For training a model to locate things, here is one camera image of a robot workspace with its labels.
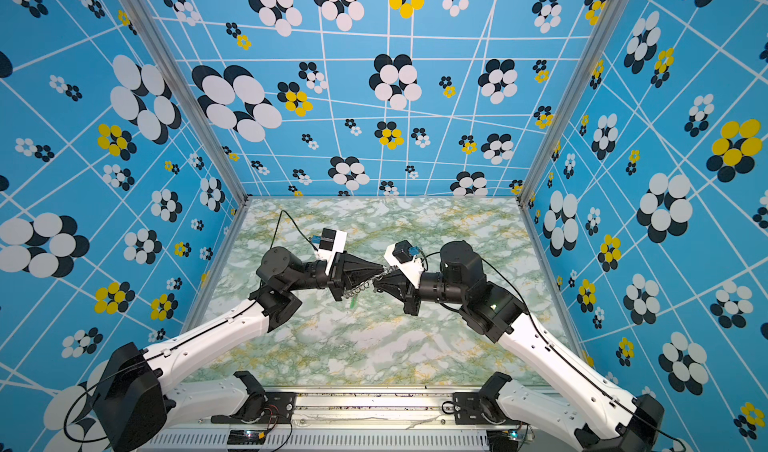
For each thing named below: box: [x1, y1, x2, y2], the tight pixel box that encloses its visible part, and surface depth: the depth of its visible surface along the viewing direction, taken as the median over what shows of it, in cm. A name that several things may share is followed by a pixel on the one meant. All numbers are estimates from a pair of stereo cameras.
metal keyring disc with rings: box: [343, 281, 370, 299], surface depth 61 cm
